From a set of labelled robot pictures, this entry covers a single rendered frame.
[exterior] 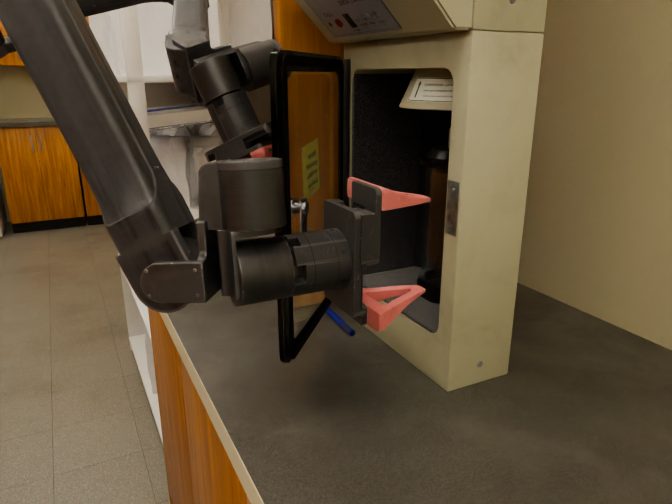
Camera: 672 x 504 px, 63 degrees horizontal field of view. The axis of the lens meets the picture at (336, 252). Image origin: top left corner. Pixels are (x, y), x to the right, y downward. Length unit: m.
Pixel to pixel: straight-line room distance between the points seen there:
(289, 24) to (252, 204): 0.56
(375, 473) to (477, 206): 0.34
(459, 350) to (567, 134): 0.53
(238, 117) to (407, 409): 0.44
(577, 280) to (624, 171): 0.23
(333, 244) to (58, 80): 0.26
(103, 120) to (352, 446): 0.45
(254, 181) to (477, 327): 0.44
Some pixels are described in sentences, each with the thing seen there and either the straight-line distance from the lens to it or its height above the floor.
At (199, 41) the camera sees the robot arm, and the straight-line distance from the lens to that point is 0.82.
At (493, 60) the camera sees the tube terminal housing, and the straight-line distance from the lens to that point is 0.72.
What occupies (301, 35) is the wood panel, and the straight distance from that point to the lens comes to 0.99.
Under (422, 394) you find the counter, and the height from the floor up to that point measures 0.94.
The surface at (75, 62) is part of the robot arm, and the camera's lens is 0.52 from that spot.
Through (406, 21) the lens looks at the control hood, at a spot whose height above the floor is 1.42.
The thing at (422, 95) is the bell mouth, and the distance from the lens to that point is 0.80.
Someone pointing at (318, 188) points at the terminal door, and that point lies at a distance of 0.83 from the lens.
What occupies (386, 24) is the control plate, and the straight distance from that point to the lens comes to 0.77.
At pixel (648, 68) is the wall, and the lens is 1.07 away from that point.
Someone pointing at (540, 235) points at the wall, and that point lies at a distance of 1.22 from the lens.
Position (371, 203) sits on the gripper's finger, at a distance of 0.50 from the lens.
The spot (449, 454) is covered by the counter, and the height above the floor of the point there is 0.94.
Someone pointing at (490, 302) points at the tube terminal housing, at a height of 1.06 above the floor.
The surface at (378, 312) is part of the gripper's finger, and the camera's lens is 0.53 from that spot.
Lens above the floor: 1.36
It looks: 18 degrees down
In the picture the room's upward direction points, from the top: straight up
